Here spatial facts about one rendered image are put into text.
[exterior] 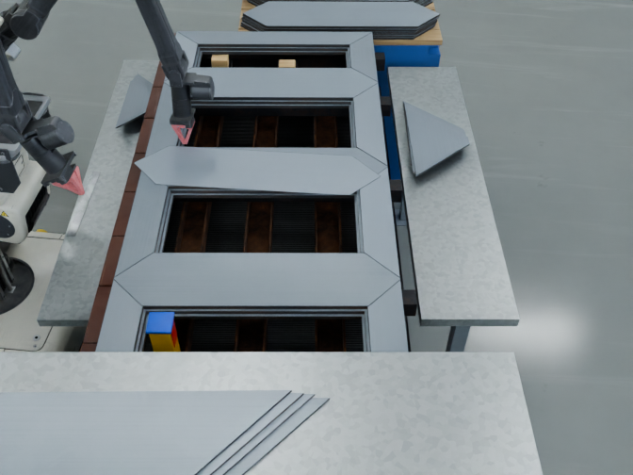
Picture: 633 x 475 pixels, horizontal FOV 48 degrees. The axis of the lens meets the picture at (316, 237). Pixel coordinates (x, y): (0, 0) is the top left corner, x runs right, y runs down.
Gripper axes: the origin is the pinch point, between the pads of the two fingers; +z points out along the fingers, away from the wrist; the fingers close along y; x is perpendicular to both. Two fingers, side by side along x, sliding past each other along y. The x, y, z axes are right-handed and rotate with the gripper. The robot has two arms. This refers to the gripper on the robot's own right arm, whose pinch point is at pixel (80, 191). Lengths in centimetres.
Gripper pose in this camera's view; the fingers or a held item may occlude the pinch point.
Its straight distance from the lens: 193.5
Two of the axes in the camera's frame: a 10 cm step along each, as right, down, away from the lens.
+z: 4.3, 6.6, 6.2
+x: -8.9, 2.2, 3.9
